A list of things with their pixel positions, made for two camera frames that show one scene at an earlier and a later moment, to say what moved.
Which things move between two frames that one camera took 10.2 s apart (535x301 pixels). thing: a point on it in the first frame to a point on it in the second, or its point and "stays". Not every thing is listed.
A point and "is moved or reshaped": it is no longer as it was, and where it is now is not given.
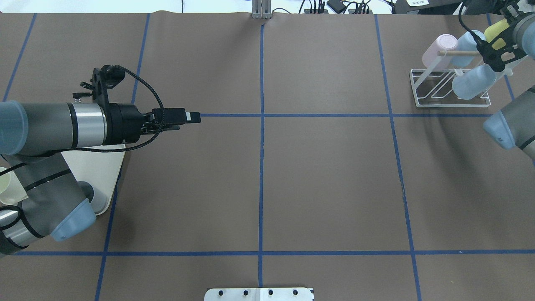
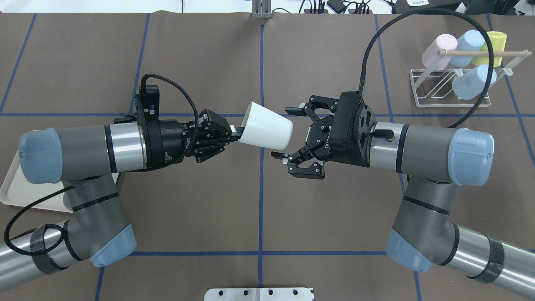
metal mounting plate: (259, 294) stays
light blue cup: (470, 84) stays
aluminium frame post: (261, 9) stays
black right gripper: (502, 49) to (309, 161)
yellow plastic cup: (494, 30) is moved or reshaped
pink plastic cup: (439, 51) stays
